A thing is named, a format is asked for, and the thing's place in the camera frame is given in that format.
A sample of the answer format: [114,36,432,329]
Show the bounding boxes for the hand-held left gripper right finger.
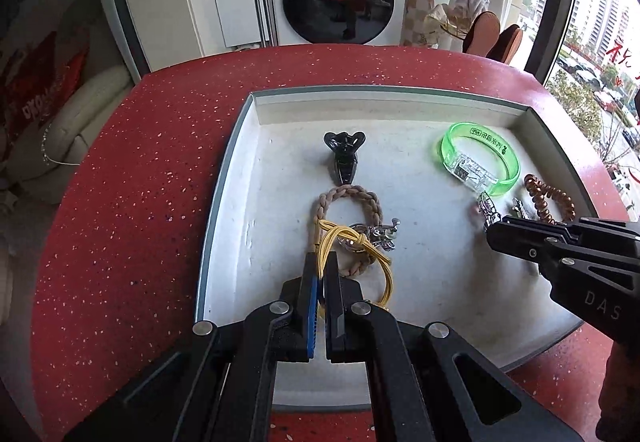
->
[323,266,587,442]

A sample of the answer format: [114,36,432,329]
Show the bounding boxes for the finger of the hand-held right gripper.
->
[501,216,640,244]
[486,221,640,281]

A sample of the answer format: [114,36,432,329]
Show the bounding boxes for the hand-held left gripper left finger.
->
[65,252,321,442]

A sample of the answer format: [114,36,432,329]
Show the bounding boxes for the silver flower brooch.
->
[474,191,504,229]

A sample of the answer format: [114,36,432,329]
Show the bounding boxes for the brown spiral hair tie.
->
[523,173,578,226]

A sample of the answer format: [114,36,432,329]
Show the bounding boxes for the green translucent bangle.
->
[440,121,522,197]

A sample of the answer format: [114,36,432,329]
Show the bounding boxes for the yellow beaded hair tie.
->
[317,219,396,309]

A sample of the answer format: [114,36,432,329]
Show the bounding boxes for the grey shallow tray box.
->
[194,84,601,415]

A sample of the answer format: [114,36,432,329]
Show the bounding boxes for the silver pendant brooch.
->
[344,218,402,254]

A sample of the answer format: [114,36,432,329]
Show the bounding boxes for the braided rope bracelet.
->
[312,183,392,279]

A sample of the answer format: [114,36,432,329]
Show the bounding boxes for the black hair claw clip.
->
[323,131,366,186]

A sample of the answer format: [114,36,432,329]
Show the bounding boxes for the person's right forearm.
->
[597,341,640,442]

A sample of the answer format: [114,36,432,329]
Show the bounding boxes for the white cloth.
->
[454,0,491,24]

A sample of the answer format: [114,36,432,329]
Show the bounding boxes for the cream sofa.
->
[0,64,135,195]

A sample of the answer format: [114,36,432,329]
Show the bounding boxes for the red printed cushion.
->
[0,31,92,144]

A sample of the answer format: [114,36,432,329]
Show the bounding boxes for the white cable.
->
[42,121,82,169]

